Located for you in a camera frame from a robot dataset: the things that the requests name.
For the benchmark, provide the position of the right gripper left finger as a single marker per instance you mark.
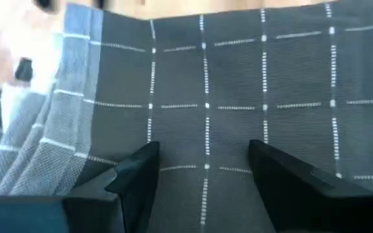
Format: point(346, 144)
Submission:
point(134, 181)

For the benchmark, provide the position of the grey towel with dashed grid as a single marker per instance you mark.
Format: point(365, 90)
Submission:
point(238, 81)

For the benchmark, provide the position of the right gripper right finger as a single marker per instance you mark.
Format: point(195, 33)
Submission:
point(303, 200)

